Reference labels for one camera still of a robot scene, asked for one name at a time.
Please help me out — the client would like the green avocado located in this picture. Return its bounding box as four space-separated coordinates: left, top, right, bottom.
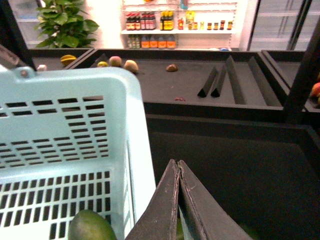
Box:
67 209 117 240

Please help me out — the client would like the brown basket handle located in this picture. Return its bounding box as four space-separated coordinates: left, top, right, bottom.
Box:
0 45 20 69

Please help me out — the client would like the yellow star fruit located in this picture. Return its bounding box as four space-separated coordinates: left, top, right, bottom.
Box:
60 54 77 67

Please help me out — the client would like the pale pear fruit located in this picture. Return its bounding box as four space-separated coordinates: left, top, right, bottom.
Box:
123 59 139 74

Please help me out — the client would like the green potted plant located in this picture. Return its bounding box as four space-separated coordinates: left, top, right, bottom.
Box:
35 0 100 49

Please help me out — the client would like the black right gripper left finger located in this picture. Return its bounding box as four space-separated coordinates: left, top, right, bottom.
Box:
126 159 180 240

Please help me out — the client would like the white shelf with bottles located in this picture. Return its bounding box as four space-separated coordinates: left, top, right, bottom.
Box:
120 0 238 51

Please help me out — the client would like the pink green apple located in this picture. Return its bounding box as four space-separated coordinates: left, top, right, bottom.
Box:
108 55 123 68

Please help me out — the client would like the black display tray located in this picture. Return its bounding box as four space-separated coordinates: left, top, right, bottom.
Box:
71 49 288 118

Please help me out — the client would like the black triangular divider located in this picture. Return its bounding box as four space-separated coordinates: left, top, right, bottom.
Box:
197 66 218 98

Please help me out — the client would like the light blue plastic basket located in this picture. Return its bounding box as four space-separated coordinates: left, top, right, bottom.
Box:
0 67 156 240

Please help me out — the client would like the brown kiwi fruit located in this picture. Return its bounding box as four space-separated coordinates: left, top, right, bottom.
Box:
166 64 179 73

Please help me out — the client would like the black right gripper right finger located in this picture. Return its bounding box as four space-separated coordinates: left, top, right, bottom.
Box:
177 160 251 240

